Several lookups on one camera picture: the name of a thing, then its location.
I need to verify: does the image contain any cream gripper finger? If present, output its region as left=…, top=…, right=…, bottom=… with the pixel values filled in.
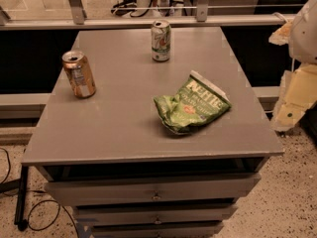
left=270, top=63, right=317, bottom=132
left=268, top=21, right=292, bottom=46

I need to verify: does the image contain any orange soda can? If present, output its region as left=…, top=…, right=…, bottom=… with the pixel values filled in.
left=62, top=50, right=96, bottom=98

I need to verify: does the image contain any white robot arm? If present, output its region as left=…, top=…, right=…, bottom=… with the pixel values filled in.
left=268, top=0, right=317, bottom=132

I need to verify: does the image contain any green white 7up can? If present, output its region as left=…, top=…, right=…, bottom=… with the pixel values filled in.
left=151, top=20, right=171, bottom=61

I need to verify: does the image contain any grey metal railing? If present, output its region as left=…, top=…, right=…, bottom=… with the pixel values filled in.
left=0, top=0, right=297, bottom=31

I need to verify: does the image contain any green chip bag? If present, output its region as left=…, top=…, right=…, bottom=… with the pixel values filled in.
left=154, top=70, right=232, bottom=135

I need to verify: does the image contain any grey drawer cabinet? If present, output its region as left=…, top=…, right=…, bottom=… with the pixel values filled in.
left=23, top=27, right=282, bottom=238

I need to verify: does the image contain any black floor cable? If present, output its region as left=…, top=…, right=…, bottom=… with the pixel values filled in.
left=0, top=147, right=80, bottom=238

